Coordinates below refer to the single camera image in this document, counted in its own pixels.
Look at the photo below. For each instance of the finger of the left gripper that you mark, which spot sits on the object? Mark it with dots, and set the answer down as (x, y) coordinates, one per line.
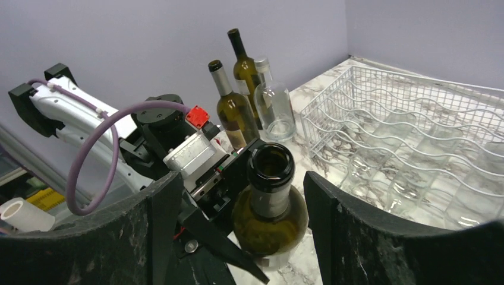
(194, 221)

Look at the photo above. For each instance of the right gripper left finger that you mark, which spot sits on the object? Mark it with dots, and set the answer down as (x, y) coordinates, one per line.
(128, 242)

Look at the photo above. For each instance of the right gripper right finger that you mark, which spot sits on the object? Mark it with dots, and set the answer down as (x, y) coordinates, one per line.
(357, 243)

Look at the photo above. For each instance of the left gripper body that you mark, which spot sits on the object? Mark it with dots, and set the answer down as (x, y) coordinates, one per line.
(217, 191)

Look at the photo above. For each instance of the green wine bottle front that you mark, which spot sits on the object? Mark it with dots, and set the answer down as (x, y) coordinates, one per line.
(270, 216)

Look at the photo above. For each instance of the green wine bottle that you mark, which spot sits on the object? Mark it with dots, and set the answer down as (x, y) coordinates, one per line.
(270, 216)
(244, 72)
(233, 109)

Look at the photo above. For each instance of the clear bottle silver cap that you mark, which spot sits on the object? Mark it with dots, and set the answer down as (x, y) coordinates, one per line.
(273, 104)

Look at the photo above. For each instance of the green wine bottle back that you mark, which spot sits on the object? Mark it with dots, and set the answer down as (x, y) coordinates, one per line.
(244, 72)

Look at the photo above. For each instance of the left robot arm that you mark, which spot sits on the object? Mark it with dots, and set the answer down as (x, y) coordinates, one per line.
(183, 180)

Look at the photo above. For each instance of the yellow box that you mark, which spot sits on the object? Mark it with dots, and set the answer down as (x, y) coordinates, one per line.
(46, 199)

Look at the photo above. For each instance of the white tape roll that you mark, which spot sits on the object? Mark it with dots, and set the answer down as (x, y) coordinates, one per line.
(25, 216)

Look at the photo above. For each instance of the white wire wine rack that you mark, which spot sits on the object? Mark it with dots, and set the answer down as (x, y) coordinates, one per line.
(339, 119)

